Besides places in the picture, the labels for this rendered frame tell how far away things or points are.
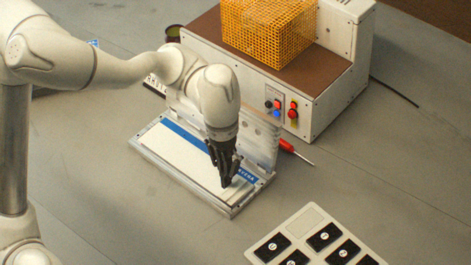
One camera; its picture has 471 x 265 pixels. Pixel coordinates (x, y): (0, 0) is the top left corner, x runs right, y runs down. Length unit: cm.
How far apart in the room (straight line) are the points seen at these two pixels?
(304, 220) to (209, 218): 27
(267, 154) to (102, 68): 76
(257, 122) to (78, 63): 77
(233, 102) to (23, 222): 62
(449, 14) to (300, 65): 93
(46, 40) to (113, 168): 91
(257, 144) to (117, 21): 95
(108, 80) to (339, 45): 93
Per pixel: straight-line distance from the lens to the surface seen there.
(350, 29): 194
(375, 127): 209
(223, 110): 157
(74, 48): 120
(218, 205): 184
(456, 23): 263
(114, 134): 210
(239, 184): 187
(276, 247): 176
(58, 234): 190
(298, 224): 181
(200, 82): 156
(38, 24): 121
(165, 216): 186
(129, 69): 133
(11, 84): 135
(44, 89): 231
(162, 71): 161
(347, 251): 176
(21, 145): 145
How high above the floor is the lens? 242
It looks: 48 degrees down
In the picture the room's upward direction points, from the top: 3 degrees counter-clockwise
